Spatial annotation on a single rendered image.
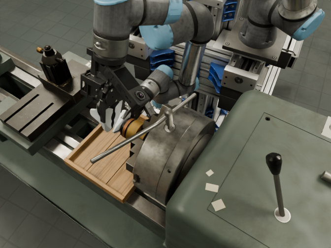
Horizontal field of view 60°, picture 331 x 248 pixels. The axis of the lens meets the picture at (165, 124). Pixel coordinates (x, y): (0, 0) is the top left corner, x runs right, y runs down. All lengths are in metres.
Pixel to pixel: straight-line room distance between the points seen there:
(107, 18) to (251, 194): 0.50
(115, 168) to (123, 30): 0.69
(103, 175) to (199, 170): 0.52
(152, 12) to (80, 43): 2.63
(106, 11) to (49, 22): 3.05
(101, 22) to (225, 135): 0.44
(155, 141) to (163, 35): 0.31
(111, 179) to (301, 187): 0.68
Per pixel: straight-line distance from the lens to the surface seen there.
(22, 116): 1.32
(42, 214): 2.18
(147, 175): 0.84
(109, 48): 0.61
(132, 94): 0.62
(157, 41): 0.89
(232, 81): 1.21
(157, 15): 0.64
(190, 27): 0.92
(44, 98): 1.36
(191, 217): 0.69
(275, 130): 0.85
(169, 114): 0.75
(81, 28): 3.44
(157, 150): 0.81
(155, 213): 1.10
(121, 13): 0.59
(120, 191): 1.12
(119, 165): 1.17
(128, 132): 0.98
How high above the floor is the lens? 1.90
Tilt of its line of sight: 54 degrees down
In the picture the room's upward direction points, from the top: straight up
